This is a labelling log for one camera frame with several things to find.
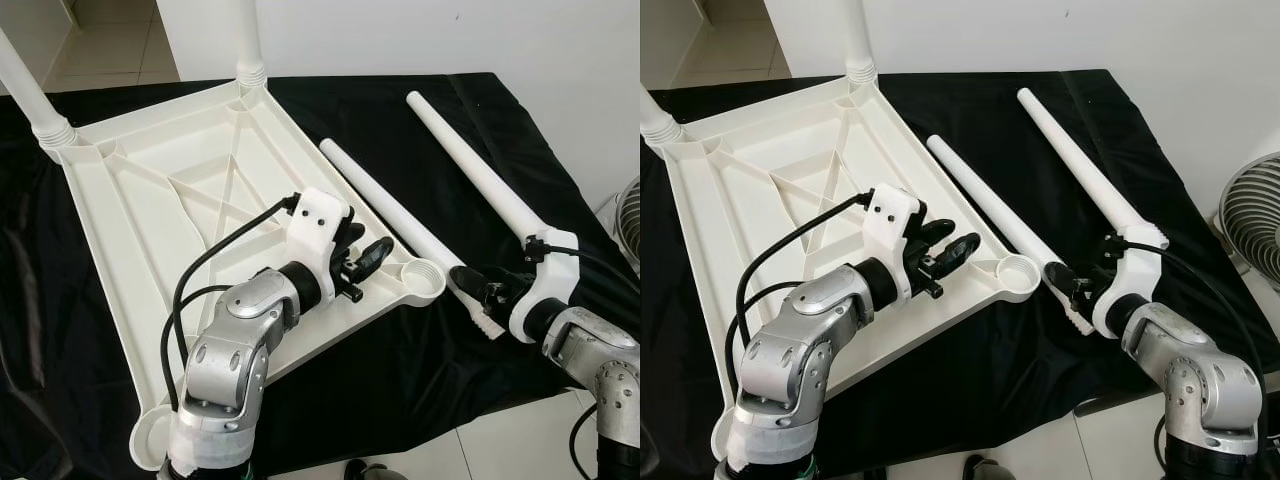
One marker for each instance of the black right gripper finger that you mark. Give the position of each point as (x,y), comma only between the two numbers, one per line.
(468,278)
(1060,275)

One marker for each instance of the white plastic children table top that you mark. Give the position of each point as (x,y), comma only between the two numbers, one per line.
(760,170)
(150,180)

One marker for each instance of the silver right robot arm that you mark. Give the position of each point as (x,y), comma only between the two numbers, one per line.
(600,360)
(1190,370)

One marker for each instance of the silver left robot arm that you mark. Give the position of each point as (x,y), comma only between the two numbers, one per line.
(790,350)
(235,350)

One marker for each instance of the black tablecloth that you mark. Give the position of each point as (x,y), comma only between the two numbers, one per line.
(420,380)
(1000,380)

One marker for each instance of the white round floor fan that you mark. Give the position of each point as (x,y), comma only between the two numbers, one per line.
(1255,215)
(625,225)

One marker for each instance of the dark grey robot foot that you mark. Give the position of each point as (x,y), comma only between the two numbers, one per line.
(985,468)
(368,470)

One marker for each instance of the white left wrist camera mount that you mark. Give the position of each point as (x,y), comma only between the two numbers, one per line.
(893,215)
(320,215)

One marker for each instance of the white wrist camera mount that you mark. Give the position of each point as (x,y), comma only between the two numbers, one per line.
(550,275)
(320,215)
(893,215)
(1135,268)

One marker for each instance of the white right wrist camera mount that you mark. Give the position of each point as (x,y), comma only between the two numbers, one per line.
(1135,268)
(550,275)

